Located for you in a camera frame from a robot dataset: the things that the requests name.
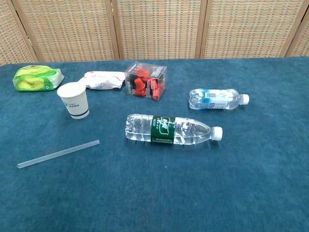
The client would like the transparent plastic straw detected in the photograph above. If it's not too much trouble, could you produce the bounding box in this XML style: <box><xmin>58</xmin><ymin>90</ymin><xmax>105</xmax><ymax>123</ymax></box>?
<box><xmin>16</xmin><ymin>139</ymin><xmax>100</xmax><ymax>169</ymax></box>

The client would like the white paper cup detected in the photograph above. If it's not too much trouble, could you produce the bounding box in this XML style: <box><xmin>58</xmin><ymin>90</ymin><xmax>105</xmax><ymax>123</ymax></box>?
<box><xmin>56</xmin><ymin>81</ymin><xmax>90</xmax><ymax>120</ymax></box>

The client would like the green label water bottle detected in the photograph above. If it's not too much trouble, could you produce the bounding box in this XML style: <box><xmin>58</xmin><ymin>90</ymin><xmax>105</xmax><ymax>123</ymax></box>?
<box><xmin>124</xmin><ymin>113</ymin><xmax>224</xmax><ymax>147</ymax></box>

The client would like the clear box of red caps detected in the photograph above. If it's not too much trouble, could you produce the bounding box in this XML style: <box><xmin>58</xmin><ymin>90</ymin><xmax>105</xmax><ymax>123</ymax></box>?
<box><xmin>125</xmin><ymin>61</ymin><xmax>168</xmax><ymax>102</ymax></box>

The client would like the white pink tissue pack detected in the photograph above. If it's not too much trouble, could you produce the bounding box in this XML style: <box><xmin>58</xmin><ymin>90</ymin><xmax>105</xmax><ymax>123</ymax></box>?
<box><xmin>82</xmin><ymin>71</ymin><xmax>126</xmax><ymax>91</ymax></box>

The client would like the blue label water bottle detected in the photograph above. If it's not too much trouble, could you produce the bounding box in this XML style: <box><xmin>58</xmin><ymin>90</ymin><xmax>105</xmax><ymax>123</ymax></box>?
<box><xmin>188</xmin><ymin>88</ymin><xmax>250</xmax><ymax>111</ymax></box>

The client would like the blue table cloth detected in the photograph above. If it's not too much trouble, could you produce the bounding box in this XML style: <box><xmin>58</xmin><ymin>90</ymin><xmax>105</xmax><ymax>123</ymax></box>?
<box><xmin>0</xmin><ymin>56</ymin><xmax>309</xmax><ymax>232</ymax></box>

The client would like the woven rattan folding screen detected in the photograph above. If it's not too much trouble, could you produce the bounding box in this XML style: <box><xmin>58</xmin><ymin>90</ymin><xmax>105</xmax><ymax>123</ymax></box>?
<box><xmin>0</xmin><ymin>0</ymin><xmax>309</xmax><ymax>66</ymax></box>

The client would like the green tissue pack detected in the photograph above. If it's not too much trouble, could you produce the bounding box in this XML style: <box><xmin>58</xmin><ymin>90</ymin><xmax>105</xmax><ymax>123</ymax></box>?
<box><xmin>13</xmin><ymin>64</ymin><xmax>65</xmax><ymax>93</ymax></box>

